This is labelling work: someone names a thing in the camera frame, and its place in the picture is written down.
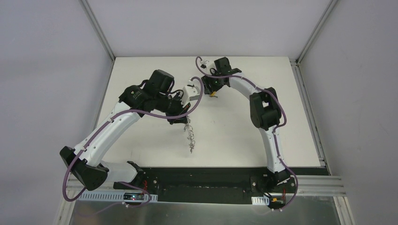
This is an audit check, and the yellow key tag with key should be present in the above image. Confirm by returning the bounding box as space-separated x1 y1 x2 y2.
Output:
209 91 218 98

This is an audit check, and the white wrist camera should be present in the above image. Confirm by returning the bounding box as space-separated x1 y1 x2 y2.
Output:
199 60 216 74
181 85 200 106

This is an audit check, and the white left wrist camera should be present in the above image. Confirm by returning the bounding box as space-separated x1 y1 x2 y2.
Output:
181 85 200 106

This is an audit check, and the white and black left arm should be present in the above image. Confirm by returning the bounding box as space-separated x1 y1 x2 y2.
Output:
60 69 200 191

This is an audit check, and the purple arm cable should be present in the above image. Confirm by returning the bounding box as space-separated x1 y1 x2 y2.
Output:
195 56 299 215
62 76 205 217

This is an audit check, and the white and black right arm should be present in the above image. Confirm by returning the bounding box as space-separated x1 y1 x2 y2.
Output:
195 56 292 192

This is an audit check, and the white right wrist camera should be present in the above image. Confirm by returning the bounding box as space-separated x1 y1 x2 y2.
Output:
199 60 216 74

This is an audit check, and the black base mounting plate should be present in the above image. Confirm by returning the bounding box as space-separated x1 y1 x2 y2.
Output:
113 167 298 205

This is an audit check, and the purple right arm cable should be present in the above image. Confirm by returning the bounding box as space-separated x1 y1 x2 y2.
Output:
195 56 299 215

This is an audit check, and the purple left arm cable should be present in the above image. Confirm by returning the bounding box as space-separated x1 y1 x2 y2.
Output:
62 76 205 217

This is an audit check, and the white slotted cable duct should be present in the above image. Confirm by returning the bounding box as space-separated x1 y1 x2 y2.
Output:
78 191 158 203

